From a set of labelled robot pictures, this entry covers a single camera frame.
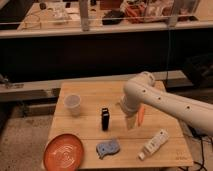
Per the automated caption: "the red orange item on shelf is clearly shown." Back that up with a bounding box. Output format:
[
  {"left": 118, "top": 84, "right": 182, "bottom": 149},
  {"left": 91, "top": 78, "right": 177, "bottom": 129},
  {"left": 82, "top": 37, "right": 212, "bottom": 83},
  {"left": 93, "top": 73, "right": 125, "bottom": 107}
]
[{"left": 125, "top": 4, "right": 146, "bottom": 23}]

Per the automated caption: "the orange plate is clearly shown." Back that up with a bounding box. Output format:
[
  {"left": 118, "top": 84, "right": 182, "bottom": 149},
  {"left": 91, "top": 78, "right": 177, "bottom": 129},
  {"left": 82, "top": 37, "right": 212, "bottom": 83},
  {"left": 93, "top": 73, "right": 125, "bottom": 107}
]
[{"left": 43, "top": 134, "right": 84, "bottom": 171}]

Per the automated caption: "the translucent plastic cup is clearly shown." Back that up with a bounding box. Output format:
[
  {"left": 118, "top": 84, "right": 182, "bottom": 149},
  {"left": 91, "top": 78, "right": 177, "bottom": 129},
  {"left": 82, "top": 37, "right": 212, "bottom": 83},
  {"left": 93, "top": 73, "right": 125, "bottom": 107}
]
[{"left": 63, "top": 94, "right": 81, "bottom": 117}]

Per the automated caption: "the black bag on shelf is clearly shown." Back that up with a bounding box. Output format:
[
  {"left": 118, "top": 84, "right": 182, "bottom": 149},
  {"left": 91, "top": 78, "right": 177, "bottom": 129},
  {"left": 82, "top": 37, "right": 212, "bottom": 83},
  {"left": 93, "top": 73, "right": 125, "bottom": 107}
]
[{"left": 102, "top": 10, "right": 124, "bottom": 25}]

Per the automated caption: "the metal post right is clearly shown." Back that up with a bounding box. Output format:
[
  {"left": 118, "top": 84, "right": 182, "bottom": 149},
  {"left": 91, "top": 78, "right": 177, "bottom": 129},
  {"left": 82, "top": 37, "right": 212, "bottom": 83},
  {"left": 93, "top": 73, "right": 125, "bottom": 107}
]
[{"left": 167, "top": 0, "right": 182, "bottom": 28}]

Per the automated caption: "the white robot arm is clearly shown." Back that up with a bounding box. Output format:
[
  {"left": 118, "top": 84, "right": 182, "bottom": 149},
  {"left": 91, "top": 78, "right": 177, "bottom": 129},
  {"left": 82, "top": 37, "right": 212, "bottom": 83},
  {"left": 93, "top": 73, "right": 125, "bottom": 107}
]
[{"left": 120, "top": 72, "right": 213, "bottom": 136}]

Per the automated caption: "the metal post left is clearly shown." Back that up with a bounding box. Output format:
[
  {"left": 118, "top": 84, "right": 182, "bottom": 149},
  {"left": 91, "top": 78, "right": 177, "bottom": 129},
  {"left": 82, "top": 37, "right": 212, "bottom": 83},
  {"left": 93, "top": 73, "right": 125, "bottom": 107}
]
[{"left": 79, "top": 0, "right": 90, "bottom": 31}]

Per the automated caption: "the white plastic bottle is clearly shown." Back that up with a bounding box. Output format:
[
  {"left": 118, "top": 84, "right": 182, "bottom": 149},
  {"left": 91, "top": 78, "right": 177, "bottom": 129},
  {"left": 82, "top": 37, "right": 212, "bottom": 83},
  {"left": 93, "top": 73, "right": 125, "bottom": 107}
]
[{"left": 138, "top": 129, "right": 169, "bottom": 160}]

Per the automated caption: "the blue sponge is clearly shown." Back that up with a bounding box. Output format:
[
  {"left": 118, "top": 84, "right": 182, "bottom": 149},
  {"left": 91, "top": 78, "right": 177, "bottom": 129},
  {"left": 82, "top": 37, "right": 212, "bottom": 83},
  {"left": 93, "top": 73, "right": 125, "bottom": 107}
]
[{"left": 96, "top": 139, "right": 120, "bottom": 159}]

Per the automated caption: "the orange carrot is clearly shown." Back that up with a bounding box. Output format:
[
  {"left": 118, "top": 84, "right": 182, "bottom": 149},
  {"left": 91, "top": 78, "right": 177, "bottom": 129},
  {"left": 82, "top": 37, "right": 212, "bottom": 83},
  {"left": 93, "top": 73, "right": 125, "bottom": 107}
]
[{"left": 137, "top": 106, "right": 145, "bottom": 127}]

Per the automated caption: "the clear plastic bottle on shelf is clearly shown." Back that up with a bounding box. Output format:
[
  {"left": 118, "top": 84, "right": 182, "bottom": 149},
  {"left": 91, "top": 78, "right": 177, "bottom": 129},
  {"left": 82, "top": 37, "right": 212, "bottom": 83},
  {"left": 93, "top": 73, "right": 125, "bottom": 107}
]
[{"left": 52, "top": 2, "right": 67, "bottom": 20}]

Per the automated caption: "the black whiteboard eraser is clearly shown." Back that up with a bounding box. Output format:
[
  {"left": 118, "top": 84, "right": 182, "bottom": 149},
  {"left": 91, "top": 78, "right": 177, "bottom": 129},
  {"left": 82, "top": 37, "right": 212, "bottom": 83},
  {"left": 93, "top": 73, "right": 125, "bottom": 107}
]
[{"left": 101, "top": 108, "right": 110, "bottom": 131}]

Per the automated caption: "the black power cable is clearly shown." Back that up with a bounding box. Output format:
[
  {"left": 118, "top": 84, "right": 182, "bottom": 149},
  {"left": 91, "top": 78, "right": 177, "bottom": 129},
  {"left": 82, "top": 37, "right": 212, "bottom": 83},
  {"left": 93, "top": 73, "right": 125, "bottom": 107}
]
[{"left": 178, "top": 124, "right": 213, "bottom": 171}]

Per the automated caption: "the metal post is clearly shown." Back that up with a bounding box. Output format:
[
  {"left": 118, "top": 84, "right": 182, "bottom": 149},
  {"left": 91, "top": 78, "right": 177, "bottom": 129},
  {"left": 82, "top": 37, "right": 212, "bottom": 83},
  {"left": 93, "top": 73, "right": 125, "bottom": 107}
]
[
  {"left": 167, "top": 0, "right": 182, "bottom": 28},
  {"left": 79, "top": 0, "right": 90, "bottom": 31}
]

